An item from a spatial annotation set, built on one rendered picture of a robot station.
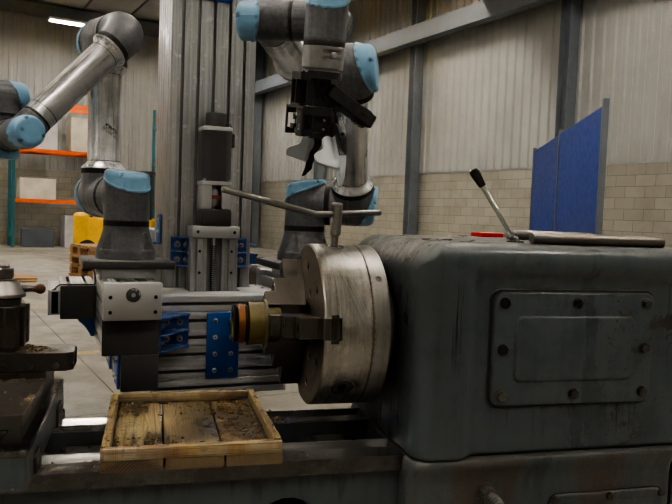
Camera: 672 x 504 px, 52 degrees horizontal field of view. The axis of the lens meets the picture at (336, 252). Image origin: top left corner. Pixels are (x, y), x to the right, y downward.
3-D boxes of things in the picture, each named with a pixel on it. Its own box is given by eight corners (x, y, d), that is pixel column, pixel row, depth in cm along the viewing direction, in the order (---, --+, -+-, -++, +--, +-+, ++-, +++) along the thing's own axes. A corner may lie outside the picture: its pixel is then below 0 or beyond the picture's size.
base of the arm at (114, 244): (93, 255, 187) (94, 219, 186) (151, 256, 193) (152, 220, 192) (97, 260, 173) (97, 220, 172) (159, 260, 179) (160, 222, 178)
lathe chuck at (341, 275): (325, 365, 158) (336, 230, 151) (364, 431, 129) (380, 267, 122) (286, 366, 156) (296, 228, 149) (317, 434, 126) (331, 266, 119)
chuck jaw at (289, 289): (316, 314, 142) (310, 264, 148) (321, 303, 138) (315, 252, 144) (262, 314, 139) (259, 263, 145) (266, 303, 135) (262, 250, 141)
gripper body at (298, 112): (283, 136, 129) (287, 69, 126) (324, 138, 133) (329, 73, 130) (301, 140, 122) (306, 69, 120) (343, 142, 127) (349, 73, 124)
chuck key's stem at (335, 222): (335, 259, 138) (339, 201, 135) (340, 262, 136) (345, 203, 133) (325, 260, 137) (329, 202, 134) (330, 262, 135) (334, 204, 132)
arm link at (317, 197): (287, 225, 208) (288, 179, 207) (332, 226, 206) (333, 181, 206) (280, 225, 196) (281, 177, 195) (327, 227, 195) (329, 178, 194)
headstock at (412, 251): (560, 387, 183) (568, 239, 181) (697, 447, 137) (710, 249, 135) (342, 394, 168) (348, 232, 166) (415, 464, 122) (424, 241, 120)
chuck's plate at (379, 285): (340, 365, 159) (352, 230, 152) (382, 430, 130) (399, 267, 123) (325, 365, 158) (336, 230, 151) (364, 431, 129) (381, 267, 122)
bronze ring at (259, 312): (276, 296, 141) (230, 296, 138) (285, 302, 132) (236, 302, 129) (274, 342, 141) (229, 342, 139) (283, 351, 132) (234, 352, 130)
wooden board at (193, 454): (253, 406, 154) (253, 388, 154) (283, 463, 120) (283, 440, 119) (111, 411, 147) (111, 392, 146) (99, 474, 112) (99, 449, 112)
